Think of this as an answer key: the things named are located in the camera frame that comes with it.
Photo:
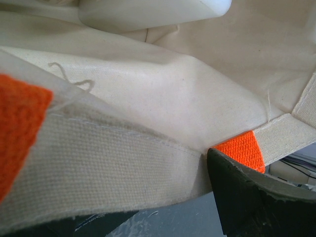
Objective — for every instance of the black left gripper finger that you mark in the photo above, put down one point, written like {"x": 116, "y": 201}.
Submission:
{"x": 252, "y": 204}

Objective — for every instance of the canvas bag orange handles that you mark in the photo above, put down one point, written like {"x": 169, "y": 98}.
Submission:
{"x": 93, "y": 122}

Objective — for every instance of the white square bottle dark cap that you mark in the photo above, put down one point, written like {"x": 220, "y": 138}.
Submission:
{"x": 117, "y": 16}

